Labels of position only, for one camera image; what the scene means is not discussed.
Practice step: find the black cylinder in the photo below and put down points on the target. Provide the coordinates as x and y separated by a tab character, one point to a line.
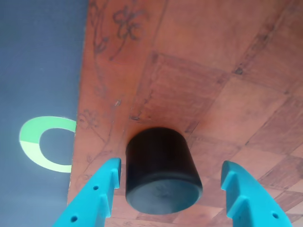
163	170

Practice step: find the brown leather chessboard mat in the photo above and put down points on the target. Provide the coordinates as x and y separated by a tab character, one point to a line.
201	71

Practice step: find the turquoise gripper left finger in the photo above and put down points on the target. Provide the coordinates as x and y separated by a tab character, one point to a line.
94	196

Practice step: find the turquoise gripper right finger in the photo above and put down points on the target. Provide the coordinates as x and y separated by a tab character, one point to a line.
251	196

